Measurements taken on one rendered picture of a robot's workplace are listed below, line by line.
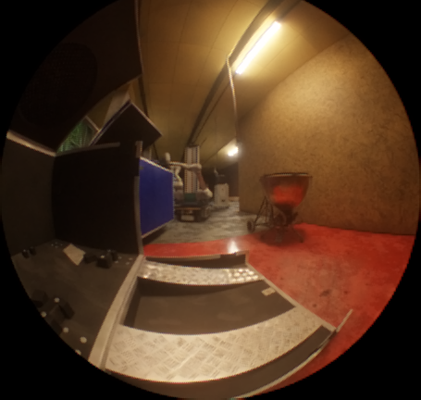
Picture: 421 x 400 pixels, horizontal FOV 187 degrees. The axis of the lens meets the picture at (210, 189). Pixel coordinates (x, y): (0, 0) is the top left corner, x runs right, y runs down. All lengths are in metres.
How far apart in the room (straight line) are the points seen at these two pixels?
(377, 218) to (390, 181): 0.51
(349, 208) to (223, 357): 2.22
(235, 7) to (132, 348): 3.15
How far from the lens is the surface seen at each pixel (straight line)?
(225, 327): 0.66
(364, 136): 2.38
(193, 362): 0.48
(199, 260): 0.97
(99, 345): 0.52
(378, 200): 2.27
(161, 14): 2.76
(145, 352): 0.49
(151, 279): 0.74
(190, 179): 3.06
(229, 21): 2.74
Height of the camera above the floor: 0.59
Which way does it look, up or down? 2 degrees up
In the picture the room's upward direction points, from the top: 1 degrees counter-clockwise
